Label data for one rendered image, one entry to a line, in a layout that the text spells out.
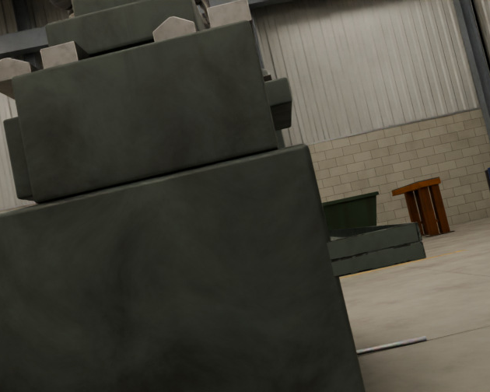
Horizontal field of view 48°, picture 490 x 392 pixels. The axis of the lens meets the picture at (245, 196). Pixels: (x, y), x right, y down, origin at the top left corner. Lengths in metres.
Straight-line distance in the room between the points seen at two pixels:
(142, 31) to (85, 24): 0.08
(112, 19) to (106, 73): 0.10
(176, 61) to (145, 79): 0.04
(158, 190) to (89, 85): 0.15
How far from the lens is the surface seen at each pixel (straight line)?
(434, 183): 10.36
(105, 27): 0.78
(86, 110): 0.70
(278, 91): 1.26
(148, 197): 0.66
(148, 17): 0.77
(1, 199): 13.06
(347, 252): 0.64
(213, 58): 0.68
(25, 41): 12.93
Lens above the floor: 0.58
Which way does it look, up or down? 5 degrees up
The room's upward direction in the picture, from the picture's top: 12 degrees counter-clockwise
